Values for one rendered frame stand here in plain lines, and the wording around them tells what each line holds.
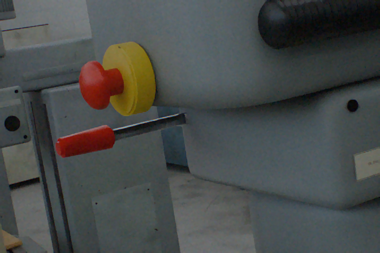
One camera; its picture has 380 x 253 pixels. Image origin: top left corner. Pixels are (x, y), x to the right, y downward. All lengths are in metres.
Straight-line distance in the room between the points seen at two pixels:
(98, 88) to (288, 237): 0.25
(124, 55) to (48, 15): 9.64
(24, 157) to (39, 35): 1.51
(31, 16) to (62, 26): 0.45
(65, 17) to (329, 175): 9.77
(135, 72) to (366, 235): 0.25
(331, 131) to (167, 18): 0.16
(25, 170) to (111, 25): 8.58
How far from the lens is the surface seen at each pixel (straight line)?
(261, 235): 0.76
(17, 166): 9.18
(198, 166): 0.76
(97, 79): 0.59
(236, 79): 0.54
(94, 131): 0.71
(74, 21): 10.36
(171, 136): 8.50
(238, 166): 0.70
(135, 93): 0.59
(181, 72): 0.56
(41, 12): 10.20
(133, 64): 0.59
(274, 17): 0.50
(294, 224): 0.71
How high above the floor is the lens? 1.81
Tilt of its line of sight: 9 degrees down
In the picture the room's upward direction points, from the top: 9 degrees counter-clockwise
